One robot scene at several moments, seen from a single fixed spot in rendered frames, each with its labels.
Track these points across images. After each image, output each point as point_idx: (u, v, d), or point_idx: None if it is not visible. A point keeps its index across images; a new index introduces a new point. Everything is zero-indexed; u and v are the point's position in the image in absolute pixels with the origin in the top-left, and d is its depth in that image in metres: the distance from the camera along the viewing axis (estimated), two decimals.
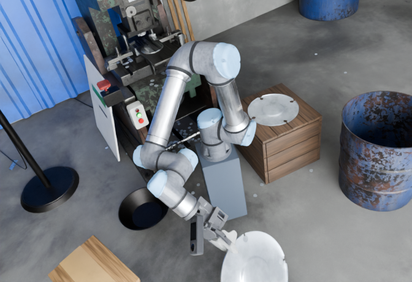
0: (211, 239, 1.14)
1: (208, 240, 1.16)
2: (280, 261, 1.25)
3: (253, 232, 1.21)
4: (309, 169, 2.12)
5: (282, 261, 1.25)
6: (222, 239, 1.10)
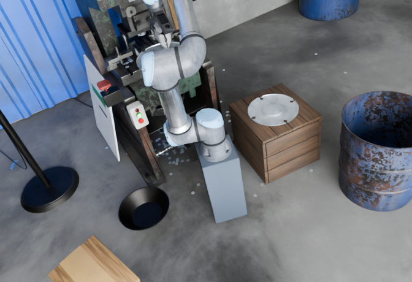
0: (160, 32, 1.66)
1: (157, 35, 1.65)
2: None
3: None
4: (309, 169, 2.12)
5: None
6: (170, 32, 1.68)
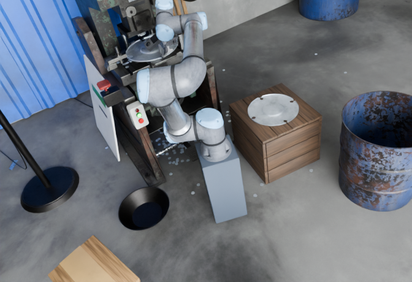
0: (159, 43, 1.76)
1: None
2: (131, 56, 1.91)
3: (155, 59, 1.84)
4: (309, 169, 2.12)
5: (129, 57, 1.91)
6: (164, 51, 1.76)
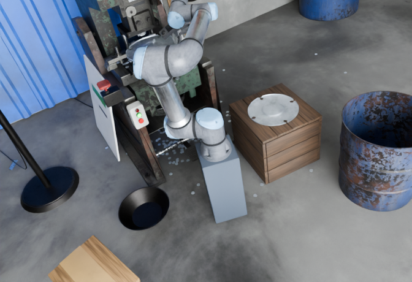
0: (173, 32, 1.83)
1: None
2: None
3: None
4: (309, 169, 2.12)
5: None
6: (178, 40, 1.83)
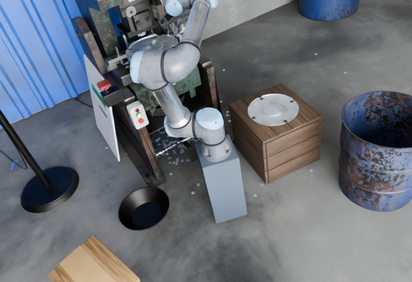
0: (173, 21, 1.76)
1: None
2: (158, 37, 2.03)
3: (132, 45, 2.01)
4: (309, 169, 2.12)
5: (159, 35, 2.04)
6: (178, 30, 1.76)
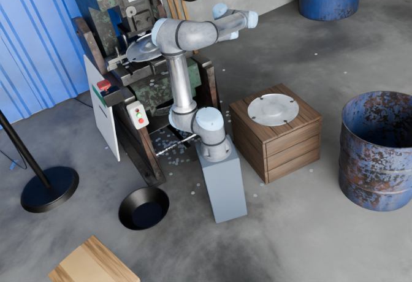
0: None
1: None
2: None
3: (128, 58, 1.90)
4: (309, 169, 2.12)
5: None
6: None
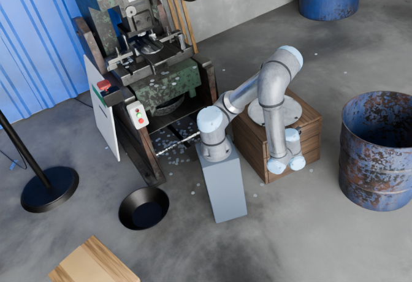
0: None
1: None
2: None
3: (259, 102, 2.11)
4: (309, 169, 2.12)
5: None
6: None
